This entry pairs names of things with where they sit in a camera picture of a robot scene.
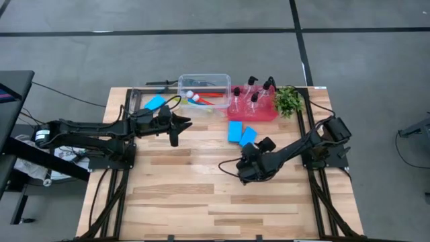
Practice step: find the clear plastic bin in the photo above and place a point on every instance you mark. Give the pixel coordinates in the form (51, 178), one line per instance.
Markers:
(218, 84)

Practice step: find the grey stand base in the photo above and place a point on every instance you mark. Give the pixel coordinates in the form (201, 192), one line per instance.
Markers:
(420, 129)

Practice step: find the white printed bag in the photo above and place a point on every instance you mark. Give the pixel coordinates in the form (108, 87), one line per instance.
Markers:
(70, 154)

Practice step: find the clear pump bottle black top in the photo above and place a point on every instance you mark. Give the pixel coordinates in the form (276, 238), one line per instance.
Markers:
(252, 80)
(267, 84)
(236, 91)
(254, 97)

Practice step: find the white plastic bag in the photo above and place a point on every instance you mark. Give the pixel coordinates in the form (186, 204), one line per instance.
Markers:
(30, 169)

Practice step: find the blue brush white bristles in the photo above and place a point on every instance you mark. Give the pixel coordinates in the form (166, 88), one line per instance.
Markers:
(203, 104)

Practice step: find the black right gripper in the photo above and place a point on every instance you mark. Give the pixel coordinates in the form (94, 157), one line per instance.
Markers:
(255, 171)

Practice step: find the red plastic tray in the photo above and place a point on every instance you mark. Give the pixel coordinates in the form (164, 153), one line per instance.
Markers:
(265, 114)

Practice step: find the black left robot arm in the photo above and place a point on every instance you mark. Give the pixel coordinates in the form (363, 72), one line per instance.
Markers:
(94, 127)

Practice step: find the green brush yellow bristles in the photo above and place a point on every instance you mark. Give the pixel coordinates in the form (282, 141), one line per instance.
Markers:
(183, 101)

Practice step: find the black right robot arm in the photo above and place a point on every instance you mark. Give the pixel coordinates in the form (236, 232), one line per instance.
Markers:
(295, 148)

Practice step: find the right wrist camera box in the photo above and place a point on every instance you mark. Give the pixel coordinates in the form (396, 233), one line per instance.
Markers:
(250, 151)

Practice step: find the black desk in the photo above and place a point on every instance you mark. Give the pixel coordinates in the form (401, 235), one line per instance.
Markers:
(23, 111)

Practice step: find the black aluminium table frame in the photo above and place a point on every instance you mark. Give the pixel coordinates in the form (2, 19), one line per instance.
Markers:
(144, 90)

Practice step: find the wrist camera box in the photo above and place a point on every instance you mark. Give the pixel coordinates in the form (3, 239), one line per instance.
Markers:
(250, 151)
(164, 114)

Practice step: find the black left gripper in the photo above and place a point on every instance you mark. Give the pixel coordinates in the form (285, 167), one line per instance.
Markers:
(163, 129)

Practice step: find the red brush white bristles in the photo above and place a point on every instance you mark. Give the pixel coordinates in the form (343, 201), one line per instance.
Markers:
(195, 98)
(189, 94)

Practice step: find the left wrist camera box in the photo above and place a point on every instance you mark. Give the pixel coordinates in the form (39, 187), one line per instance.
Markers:
(164, 114)

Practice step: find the blue sponge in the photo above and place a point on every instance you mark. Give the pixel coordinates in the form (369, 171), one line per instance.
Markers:
(235, 131)
(154, 102)
(249, 136)

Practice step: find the green artificial plant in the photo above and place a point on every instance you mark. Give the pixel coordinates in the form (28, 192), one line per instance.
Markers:
(287, 101)

